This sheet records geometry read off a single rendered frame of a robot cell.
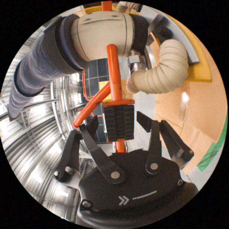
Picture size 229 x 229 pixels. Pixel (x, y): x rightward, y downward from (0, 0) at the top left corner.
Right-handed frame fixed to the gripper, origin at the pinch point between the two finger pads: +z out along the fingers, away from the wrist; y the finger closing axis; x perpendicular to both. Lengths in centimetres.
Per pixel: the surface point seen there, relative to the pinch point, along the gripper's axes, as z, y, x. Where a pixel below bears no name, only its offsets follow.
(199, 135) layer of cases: -5, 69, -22
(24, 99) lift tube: -3.5, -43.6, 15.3
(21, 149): -16, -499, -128
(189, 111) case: -3.3, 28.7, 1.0
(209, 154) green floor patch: -35, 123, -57
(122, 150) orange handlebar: -3.4, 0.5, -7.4
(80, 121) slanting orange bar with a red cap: -1.4, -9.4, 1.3
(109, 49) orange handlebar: -3.5, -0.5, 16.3
